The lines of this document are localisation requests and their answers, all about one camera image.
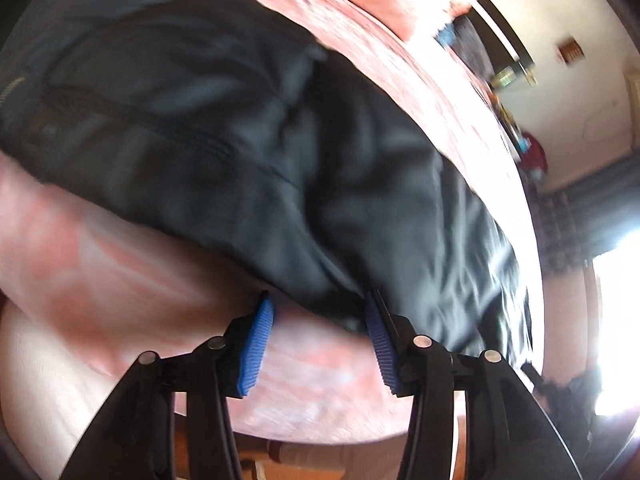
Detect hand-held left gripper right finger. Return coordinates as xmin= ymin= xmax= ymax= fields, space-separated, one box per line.
xmin=364 ymin=290 xmax=584 ymax=480

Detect dark red cloth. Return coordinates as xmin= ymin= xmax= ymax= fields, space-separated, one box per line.
xmin=517 ymin=132 xmax=550 ymax=181

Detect wooden bed frame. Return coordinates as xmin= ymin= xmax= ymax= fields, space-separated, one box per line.
xmin=170 ymin=400 xmax=416 ymax=480

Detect grey patterned curtain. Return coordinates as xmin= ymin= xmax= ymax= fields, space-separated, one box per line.
xmin=530 ymin=155 xmax=640 ymax=276

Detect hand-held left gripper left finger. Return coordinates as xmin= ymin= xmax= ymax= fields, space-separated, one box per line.
xmin=60 ymin=292 xmax=276 ymax=480

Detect small brown wall plate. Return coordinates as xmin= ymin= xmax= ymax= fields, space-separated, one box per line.
xmin=558 ymin=40 xmax=584 ymax=65

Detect dark wooden shelf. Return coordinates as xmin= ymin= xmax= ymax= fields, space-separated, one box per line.
xmin=435 ymin=0 xmax=538 ymax=151

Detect pink patterned bed cover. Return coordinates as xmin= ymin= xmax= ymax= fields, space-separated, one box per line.
xmin=0 ymin=0 xmax=546 ymax=436

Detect dark blue pants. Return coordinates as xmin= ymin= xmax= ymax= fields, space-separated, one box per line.
xmin=0 ymin=0 xmax=534 ymax=361

